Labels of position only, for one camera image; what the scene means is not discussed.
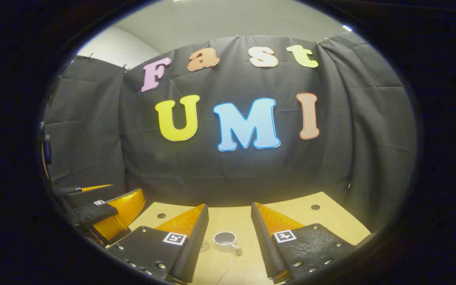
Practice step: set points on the black backdrop cloth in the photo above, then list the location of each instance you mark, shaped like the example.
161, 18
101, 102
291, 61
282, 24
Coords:
251, 174

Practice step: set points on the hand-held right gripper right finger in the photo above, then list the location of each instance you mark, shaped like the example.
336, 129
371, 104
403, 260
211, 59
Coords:
265, 245

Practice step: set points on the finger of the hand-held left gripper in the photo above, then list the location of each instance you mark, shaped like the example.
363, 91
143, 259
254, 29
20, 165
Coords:
93, 213
71, 190

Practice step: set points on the light wooden desktop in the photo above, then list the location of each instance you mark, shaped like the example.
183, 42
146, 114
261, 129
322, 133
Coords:
228, 215

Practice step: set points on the round cork coaster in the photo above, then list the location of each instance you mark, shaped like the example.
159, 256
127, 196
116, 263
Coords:
204, 246

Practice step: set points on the wooden toothbrush with white head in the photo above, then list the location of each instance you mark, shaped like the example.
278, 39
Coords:
227, 269

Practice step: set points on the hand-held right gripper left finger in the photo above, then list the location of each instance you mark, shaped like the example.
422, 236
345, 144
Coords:
196, 241

